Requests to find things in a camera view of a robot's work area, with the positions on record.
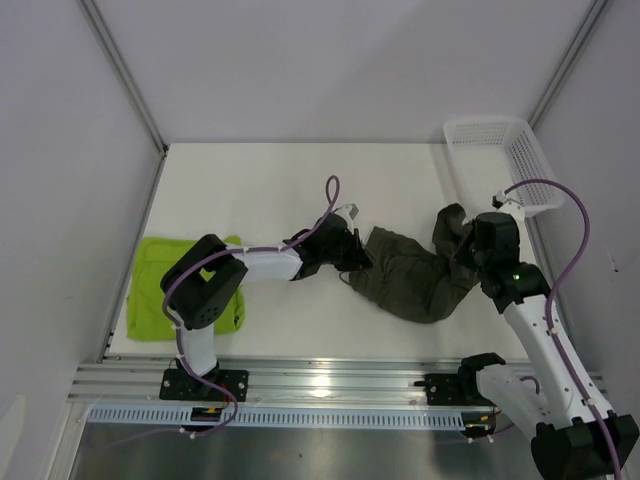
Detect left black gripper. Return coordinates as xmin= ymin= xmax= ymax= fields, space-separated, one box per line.
xmin=320 ymin=229 xmax=372 ymax=272

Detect dark olive shorts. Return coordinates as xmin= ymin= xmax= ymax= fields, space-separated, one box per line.
xmin=342 ymin=203 xmax=479 ymax=324

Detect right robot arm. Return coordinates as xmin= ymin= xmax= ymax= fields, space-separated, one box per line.
xmin=455 ymin=212 xmax=639 ymax=479

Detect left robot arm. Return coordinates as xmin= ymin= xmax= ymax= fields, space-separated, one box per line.
xmin=160 ymin=213 xmax=372 ymax=400

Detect white plastic basket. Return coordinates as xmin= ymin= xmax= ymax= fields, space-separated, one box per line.
xmin=443 ymin=116 xmax=556 ymax=214

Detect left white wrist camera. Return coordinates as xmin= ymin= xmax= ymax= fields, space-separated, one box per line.
xmin=334 ymin=203 xmax=359 ymax=223

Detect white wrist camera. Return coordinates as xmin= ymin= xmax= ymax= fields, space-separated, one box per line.
xmin=491 ymin=191 xmax=526 ymax=222
xmin=334 ymin=203 xmax=359 ymax=223

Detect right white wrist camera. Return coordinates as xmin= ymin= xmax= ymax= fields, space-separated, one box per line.
xmin=491 ymin=191 xmax=526 ymax=222

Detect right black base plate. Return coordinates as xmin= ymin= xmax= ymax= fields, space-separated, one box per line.
xmin=413 ymin=373 xmax=493 ymax=407

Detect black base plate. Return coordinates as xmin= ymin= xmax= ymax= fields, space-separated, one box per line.
xmin=159 ymin=368 xmax=249 ymax=402
xmin=413 ymin=373 xmax=493 ymax=407

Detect aluminium mounting rail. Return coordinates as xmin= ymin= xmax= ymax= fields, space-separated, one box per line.
xmin=67 ymin=357 xmax=460 ymax=410

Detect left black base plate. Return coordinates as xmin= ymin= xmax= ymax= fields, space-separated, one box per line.
xmin=159 ymin=368 xmax=249 ymax=402

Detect white slotted cable duct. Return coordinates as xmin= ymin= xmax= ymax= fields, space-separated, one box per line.
xmin=87 ymin=404 xmax=493 ymax=431

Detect right aluminium corner post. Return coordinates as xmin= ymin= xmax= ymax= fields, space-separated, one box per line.
xmin=527 ymin=0 xmax=615 ymax=130

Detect aluminium corner post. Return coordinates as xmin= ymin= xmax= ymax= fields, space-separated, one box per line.
xmin=527 ymin=0 xmax=615 ymax=130
xmin=77 ymin=0 xmax=168 ymax=157

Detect left aluminium corner post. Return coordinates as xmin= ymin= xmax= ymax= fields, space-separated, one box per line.
xmin=77 ymin=0 xmax=168 ymax=157

